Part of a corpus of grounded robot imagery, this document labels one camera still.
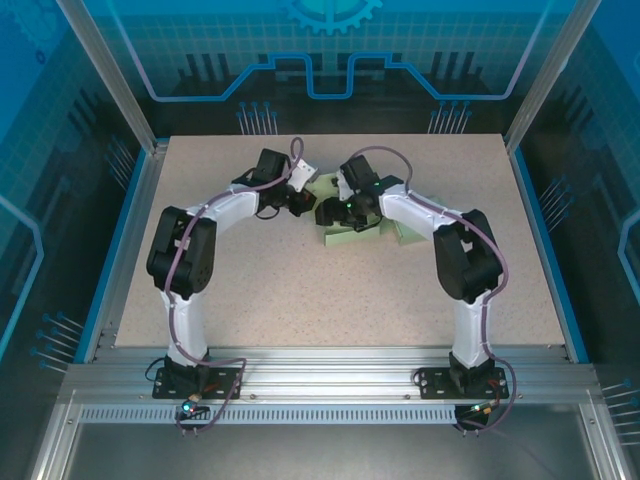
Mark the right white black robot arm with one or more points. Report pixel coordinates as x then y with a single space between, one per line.
415 215

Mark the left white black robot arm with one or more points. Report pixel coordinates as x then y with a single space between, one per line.
235 210

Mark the blue side panel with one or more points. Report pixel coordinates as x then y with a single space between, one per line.
534 210
101 300

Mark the aluminium side rail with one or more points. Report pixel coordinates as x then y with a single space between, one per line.
148 185

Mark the aluminium frame post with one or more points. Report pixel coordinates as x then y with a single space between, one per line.
549 75
118 80

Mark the aluminium frame rail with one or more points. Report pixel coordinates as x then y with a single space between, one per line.
325 370

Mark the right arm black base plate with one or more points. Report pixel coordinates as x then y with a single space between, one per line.
432 382

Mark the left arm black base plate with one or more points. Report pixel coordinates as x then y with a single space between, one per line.
162 384

